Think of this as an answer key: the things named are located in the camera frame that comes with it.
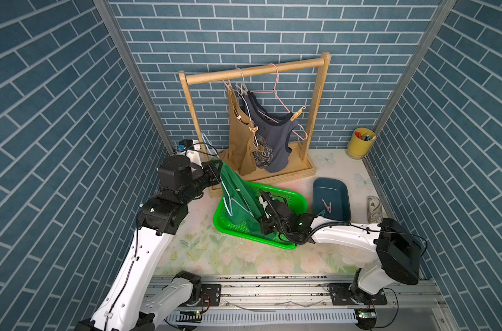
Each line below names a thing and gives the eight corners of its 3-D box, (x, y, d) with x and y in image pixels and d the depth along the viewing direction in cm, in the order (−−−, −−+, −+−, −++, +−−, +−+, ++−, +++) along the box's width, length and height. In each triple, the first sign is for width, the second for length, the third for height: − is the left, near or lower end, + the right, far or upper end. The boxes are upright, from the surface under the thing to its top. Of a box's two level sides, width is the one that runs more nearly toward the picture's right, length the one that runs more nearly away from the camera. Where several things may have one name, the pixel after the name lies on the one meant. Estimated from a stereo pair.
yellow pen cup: (347, 160, 120) (357, 140, 108) (343, 147, 127) (351, 127, 115) (367, 160, 120) (379, 140, 108) (361, 147, 127) (372, 127, 115)
